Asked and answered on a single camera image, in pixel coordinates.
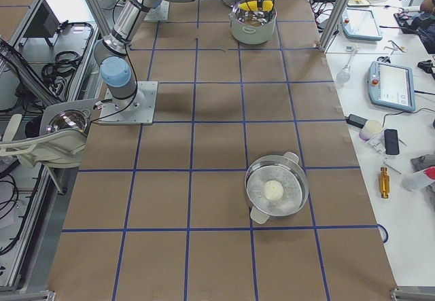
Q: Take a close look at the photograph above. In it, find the far blue teach pendant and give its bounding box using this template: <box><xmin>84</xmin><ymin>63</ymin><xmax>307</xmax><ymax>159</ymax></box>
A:
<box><xmin>341</xmin><ymin>7</ymin><xmax>383</xmax><ymax>41</ymax></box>

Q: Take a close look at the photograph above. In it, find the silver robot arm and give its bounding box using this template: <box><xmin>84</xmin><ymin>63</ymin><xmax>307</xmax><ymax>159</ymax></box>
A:
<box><xmin>94</xmin><ymin>0</ymin><xmax>263</xmax><ymax>123</ymax></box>

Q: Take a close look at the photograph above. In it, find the gold brass fitting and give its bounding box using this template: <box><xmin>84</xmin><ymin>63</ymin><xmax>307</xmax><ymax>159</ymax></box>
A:
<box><xmin>378</xmin><ymin>166</ymin><xmax>390</xmax><ymax>199</ymax></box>

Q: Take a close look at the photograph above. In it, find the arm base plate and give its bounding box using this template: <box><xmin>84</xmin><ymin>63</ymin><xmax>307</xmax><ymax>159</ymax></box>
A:
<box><xmin>143</xmin><ymin>0</ymin><xmax>170</xmax><ymax>22</ymax></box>
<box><xmin>97</xmin><ymin>81</ymin><xmax>158</xmax><ymax>125</ymax></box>

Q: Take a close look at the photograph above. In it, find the blue teach pendant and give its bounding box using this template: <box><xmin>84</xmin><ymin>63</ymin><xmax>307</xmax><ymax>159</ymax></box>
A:
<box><xmin>367</xmin><ymin>61</ymin><xmax>416</xmax><ymax>112</ymax></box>
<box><xmin>341</xmin><ymin>7</ymin><xmax>383</xmax><ymax>41</ymax></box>

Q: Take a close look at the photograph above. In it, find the aluminium frame post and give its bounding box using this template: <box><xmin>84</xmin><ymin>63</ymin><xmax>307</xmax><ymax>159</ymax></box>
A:
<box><xmin>318</xmin><ymin>0</ymin><xmax>348</xmax><ymax>52</ymax></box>

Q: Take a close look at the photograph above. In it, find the yellow toy corn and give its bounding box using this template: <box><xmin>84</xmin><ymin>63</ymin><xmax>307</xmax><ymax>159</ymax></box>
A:
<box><xmin>237</xmin><ymin>0</ymin><xmax>273</xmax><ymax>12</ymax></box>

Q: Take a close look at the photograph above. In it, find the white steamed bun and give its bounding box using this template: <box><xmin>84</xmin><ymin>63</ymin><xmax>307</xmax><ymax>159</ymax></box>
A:
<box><xmin>263</xmin><ymin>180</ymin><xmax>284</xmax><ymax>201</ymax></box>

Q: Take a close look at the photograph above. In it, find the black power adapter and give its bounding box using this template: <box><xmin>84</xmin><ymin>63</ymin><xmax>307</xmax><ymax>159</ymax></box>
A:
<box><xmin>345</xmin><ymin>114</ymin><xmax>368</xmax><ymax>128</ymax></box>

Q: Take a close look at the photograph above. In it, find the steel bowl on chair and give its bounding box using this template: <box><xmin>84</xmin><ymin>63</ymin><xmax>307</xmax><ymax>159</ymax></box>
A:
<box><xmin>46</xmin><ymin>109</ymin><xmax>88</xmax><ymax>133</ymax></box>

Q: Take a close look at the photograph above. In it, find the near blue teach pendant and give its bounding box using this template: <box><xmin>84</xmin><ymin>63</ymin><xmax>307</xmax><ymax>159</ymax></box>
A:
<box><xmin>367</xmin><ymin>61</ymin><xmax>416</xmax><ymax>112</ymax></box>

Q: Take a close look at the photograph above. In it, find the steel steamer pot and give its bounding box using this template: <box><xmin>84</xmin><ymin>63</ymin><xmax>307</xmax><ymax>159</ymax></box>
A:
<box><xmin>245</xmin><ymin>152</ymin><xmax>309</xmax><ymax>224</ymax></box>

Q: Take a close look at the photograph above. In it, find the pale green cooking pot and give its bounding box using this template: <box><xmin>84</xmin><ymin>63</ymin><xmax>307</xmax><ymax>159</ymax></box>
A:
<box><xmin>229</xmin><ymin>2</ymin><xmax>277</xmax><ymax>45</ymax></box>

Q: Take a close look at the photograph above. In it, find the white paper cup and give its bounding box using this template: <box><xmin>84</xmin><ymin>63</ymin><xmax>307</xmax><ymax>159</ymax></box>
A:
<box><xmin>359</xmin><ymin>120</ymin><xmax>383</xmax><ymax>141</ymax></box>

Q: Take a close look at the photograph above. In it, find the black smartphone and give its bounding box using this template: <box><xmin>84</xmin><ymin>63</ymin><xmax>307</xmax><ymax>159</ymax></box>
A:
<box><xmin>383</xmin><ymin>129</ymin><xmax>400</xmax><ymax>156</ymax></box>

